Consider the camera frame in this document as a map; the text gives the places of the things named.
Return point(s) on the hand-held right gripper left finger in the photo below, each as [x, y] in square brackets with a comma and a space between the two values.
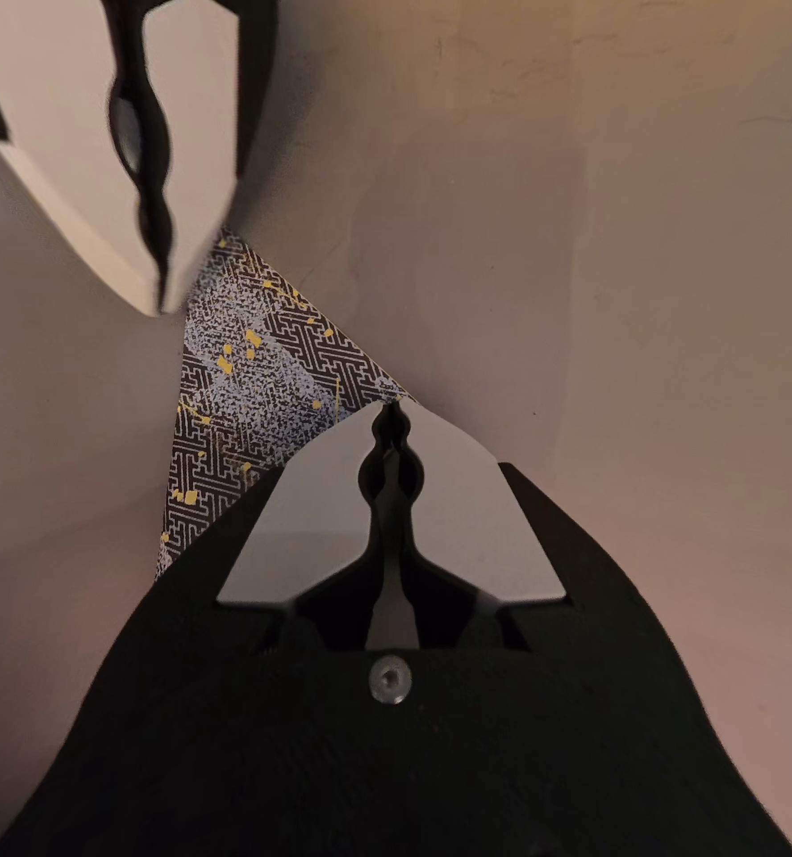
[309, 529]

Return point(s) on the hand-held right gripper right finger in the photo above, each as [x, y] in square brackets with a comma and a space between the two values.
[476, 522]

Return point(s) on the patterned black origami paper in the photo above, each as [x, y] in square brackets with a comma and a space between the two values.
[255, 375]

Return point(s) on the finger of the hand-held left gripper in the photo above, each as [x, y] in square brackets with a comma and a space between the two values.
[195, 100]
[54, 100]

